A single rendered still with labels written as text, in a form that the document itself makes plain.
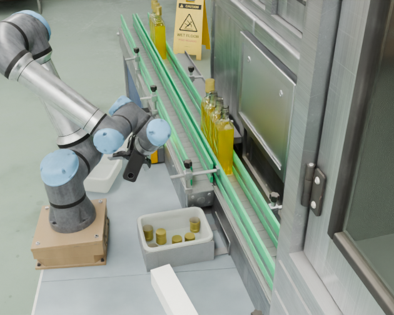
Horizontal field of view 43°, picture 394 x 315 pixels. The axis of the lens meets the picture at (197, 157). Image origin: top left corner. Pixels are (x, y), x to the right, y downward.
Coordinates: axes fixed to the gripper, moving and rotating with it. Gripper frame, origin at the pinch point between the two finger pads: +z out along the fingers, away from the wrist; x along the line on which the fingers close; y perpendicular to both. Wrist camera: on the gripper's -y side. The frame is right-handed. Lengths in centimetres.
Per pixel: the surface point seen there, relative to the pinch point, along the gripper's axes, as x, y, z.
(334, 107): 7, -30, -129
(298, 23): -25, 34, -65
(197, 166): -24.2, 5.4, -6.2
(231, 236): -31.8, -21.8, -27.6
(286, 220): 1, -39, -113
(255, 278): -33, -36, -44
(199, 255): -24.9, -28.9, -20.6
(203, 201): -25.7, -9.3, -14.4
